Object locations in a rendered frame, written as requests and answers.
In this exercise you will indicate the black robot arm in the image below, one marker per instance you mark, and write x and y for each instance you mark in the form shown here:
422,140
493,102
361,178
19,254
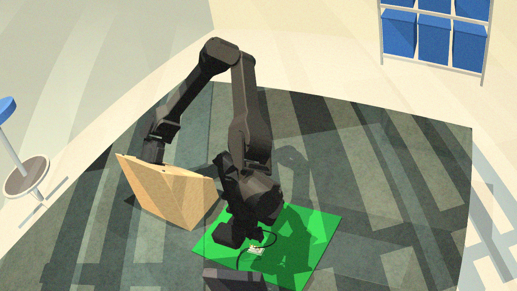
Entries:
248,136

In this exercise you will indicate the black cable with dark grey plug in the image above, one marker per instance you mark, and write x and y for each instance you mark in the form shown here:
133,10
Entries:
257,234

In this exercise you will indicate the green circuit board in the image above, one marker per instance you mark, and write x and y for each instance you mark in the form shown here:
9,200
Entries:
303,235

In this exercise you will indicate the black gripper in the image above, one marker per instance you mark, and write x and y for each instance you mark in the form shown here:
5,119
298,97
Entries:
233,233

